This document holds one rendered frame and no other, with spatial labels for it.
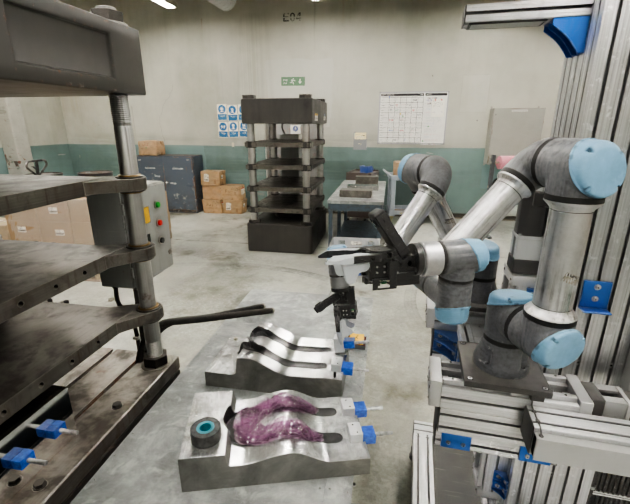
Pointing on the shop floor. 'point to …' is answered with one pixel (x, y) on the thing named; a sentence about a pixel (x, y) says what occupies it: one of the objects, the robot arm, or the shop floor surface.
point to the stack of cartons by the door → (222, 194)
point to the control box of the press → (156, 221)
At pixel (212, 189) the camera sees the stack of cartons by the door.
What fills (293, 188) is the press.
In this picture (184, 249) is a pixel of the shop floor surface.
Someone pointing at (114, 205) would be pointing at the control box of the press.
